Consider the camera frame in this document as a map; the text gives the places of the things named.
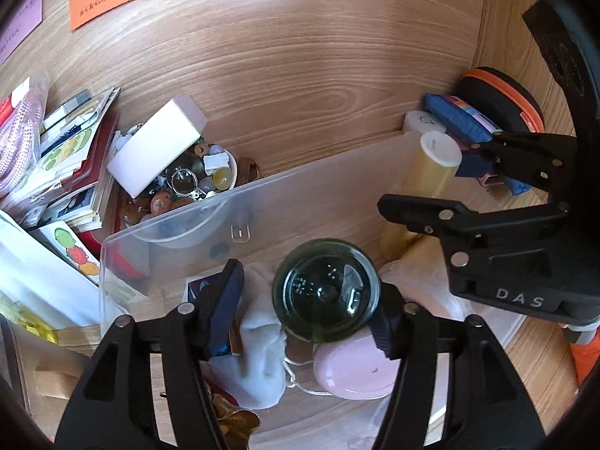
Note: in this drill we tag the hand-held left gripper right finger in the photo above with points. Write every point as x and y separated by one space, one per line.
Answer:
386 323

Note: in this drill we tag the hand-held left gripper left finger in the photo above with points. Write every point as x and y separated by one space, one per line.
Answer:
224 309

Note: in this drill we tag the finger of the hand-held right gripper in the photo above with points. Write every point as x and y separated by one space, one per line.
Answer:
422 213
525 154

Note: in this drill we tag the pale yellow bottle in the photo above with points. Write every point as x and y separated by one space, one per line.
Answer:
424 178

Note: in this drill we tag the pink round lid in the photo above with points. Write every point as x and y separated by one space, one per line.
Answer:
351 370

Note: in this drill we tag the white cloth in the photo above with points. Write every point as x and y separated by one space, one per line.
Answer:
262 356

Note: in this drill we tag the translucent cream plastic bag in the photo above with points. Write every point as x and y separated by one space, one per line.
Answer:
436 286

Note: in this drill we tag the dark green glass bottle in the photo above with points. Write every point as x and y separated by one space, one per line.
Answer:
323 290

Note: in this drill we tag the gold ribbon flower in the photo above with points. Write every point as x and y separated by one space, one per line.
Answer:
234 426

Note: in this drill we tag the clear plastic bin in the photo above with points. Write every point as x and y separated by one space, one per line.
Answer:
300 206

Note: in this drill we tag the blue white small card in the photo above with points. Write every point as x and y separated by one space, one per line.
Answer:
199 286

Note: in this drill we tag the pink notebook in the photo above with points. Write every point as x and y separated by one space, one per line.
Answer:
492 180

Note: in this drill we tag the black orange zip case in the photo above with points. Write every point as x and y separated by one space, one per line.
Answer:
497 93

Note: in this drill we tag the blue pouch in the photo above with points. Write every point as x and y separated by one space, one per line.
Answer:
450 115

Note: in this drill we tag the white round cap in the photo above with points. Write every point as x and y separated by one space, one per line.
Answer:
422 122

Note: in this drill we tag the glass bowl of beads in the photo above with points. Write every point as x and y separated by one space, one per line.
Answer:
206 183

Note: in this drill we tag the fruit sticker sheet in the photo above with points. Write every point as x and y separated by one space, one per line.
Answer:
70 248
65 150

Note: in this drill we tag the stack of photo cards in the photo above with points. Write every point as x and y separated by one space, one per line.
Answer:
79 206

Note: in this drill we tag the white rectangular block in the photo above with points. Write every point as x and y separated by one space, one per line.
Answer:
154 145

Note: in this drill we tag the red booklet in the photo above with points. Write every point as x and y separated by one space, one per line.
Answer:
101 150

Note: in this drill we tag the pink paper note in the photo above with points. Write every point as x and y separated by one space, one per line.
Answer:
21 23

